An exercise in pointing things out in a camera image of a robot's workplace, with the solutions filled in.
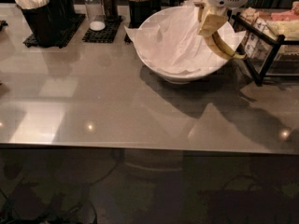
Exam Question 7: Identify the black cutlery cup rear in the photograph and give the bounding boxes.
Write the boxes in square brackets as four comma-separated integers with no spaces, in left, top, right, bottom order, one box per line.
[49,0,75,30]

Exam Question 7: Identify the clear salt shaker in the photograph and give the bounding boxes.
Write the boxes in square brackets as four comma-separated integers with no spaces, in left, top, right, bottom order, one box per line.
[84,0,106,32]

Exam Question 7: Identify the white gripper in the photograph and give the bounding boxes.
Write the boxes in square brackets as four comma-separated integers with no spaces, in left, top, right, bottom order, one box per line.
[198,0,248,37]

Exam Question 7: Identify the dark pepper grinder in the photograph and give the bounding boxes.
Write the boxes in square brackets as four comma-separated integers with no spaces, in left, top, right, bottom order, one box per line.
[102,0,119,21]

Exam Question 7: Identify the white paper liner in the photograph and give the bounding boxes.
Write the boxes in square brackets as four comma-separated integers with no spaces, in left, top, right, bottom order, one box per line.
[124,0,247,76]

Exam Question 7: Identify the black stir stick holder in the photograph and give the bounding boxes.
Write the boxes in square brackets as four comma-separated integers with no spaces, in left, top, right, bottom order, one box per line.
[128,0,161,28]

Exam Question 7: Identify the black rubber mat centre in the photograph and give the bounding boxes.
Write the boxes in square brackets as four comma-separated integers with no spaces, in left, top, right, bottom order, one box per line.
[82,17,122,43]

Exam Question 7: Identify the black cutlery cup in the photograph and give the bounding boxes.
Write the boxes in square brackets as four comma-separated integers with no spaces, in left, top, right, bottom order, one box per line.
[15,0,57,47]
[49,0,75,30]

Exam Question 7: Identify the black cutlery cup front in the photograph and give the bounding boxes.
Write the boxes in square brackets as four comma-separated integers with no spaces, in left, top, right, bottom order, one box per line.
[15,0,57,47]

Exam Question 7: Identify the white bowl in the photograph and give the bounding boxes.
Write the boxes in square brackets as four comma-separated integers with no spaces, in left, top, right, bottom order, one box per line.
[135,5,237,85]

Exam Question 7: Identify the yellow banana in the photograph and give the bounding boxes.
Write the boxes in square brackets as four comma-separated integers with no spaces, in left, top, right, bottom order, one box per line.
[204,32,247,60]

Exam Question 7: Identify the black rubber mat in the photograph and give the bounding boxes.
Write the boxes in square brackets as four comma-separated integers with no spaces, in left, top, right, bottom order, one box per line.
[23,14,85,49]
[82,17,122,43]

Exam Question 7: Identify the black rubber mat left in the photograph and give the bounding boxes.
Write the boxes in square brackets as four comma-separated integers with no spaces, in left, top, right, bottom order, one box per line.
[23,14,85,49]

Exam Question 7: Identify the black wire condiment rack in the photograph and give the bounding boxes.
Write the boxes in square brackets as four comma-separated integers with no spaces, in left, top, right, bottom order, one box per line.
[233,1,299,85]

